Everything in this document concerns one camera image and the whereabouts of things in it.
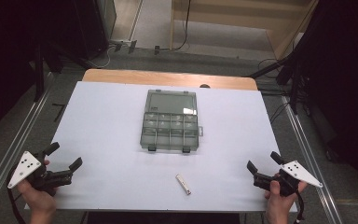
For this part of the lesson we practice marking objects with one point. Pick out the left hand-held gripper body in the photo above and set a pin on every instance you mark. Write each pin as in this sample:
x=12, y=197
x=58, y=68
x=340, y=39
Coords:
x=24, y=169

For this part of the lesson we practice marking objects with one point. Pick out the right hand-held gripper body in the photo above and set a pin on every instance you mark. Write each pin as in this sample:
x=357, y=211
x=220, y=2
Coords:
x=295, y=174

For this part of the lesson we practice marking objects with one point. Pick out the small white tube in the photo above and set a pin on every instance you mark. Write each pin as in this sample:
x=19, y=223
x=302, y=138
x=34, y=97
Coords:
x=183, y=184

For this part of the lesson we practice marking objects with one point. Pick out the clear grey compartment box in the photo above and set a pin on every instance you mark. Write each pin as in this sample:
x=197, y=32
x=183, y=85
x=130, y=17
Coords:
x=169, y=121

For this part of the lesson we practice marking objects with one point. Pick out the person's right hand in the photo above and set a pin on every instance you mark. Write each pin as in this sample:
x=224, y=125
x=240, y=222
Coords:
x=278, y=199

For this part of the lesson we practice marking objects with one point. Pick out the person's left hand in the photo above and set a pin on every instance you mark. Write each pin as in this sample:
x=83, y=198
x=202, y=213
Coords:
x=38, y=197

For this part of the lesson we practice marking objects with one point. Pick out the white table cover sheet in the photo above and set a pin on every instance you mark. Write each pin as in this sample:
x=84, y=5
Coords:
x=105, y=140

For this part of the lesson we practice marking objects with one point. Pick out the black stand legs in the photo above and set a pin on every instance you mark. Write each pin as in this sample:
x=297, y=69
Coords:
x=270, y=69

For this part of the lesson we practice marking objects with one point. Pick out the black curtain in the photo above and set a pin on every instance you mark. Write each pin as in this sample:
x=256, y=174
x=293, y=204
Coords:
x=9, y=62
x=345, y=87

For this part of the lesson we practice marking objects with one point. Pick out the wooden table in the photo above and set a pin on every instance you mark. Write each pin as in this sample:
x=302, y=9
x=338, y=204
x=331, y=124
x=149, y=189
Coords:
x=143, y=77

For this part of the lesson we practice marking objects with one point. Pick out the power strip with plugs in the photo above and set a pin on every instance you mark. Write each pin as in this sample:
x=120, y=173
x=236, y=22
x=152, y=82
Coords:
x=124, y=44

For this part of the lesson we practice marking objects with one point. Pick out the beige wooden cabinet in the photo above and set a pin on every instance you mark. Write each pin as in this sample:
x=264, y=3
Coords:
x=230, y=21

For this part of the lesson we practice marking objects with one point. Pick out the aluminium frame rail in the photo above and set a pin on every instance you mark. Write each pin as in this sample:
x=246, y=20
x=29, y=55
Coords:
x=15, y=146
x=310, y=161

